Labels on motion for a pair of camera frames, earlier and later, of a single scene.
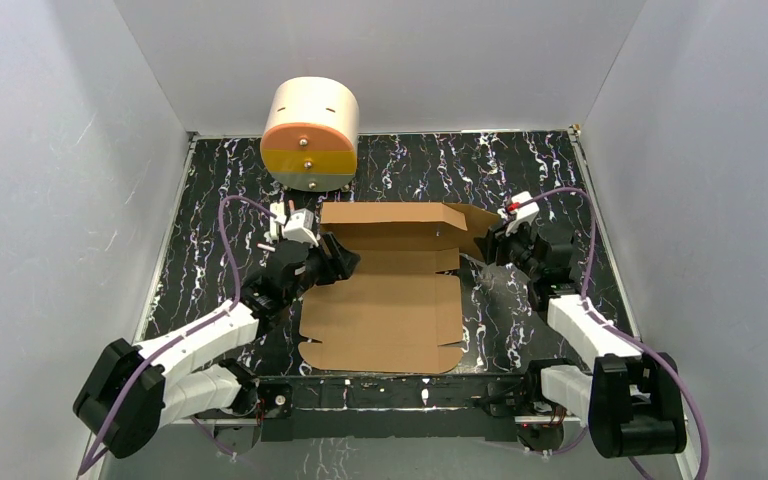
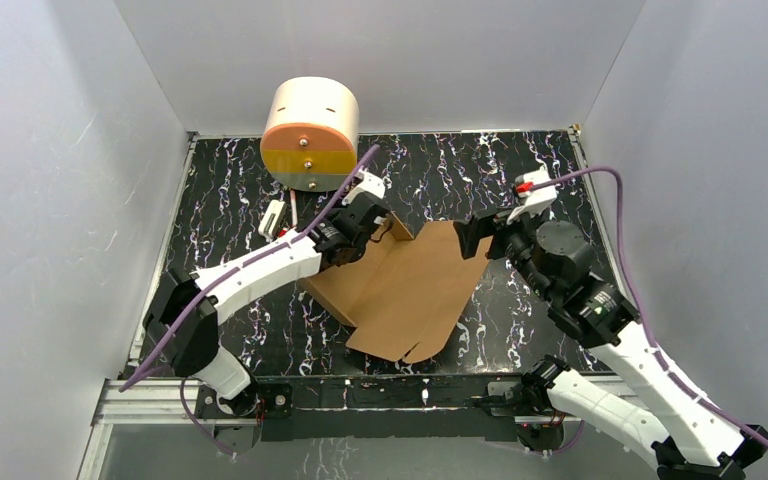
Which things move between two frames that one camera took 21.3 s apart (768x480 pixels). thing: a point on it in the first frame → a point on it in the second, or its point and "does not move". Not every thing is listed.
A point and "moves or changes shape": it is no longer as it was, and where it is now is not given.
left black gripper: [321, 258] → [371, 216]
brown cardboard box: [399, 307] moves or changes shape
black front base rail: [492, 404] does not move
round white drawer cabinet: [310, 133] does not move
